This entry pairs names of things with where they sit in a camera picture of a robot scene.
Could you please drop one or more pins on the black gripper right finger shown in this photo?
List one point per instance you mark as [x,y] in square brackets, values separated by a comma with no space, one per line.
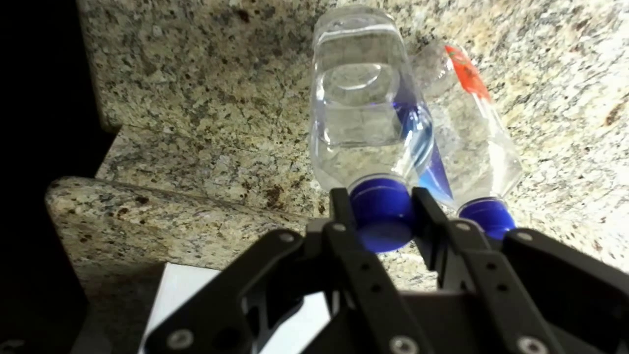
[570,276]

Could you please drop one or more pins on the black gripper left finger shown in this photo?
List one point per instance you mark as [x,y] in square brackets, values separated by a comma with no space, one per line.
[222,288]

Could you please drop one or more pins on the Fiji water bottle blue cap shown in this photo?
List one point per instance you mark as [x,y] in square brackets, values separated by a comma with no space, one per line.
[472,145]

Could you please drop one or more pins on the white cardboard box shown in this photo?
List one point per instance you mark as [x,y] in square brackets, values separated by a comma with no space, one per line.
[177,296]

